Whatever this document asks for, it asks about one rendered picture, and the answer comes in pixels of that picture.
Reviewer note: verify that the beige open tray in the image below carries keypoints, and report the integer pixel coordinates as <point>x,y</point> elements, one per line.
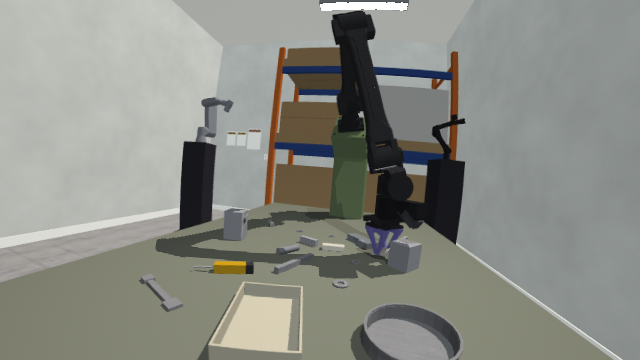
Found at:
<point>265,316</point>

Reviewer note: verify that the yellow-handled screwdriver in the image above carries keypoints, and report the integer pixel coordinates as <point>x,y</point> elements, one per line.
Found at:
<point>229,267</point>

